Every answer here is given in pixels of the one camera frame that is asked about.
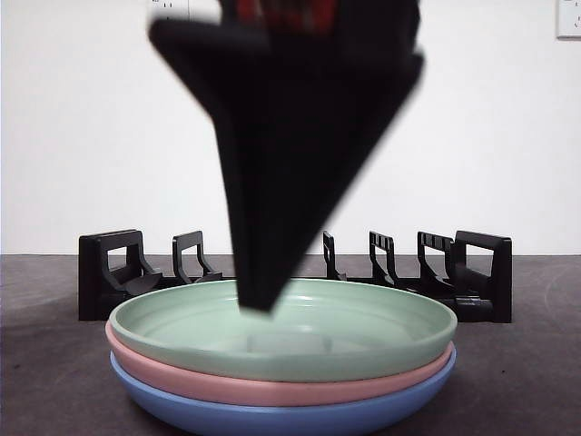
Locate pink plate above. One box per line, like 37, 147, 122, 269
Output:
104, 320, 457, 408

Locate white wall socket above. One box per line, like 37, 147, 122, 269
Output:
147, 0, 191, 22
556, 0, 581, 40

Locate green plate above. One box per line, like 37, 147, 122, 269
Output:
110, 278, 458, 382

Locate black plate rack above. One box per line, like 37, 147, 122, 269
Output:
77, 229, 514, 324

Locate blue plate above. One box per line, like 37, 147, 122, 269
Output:
108, 349, 457, 436

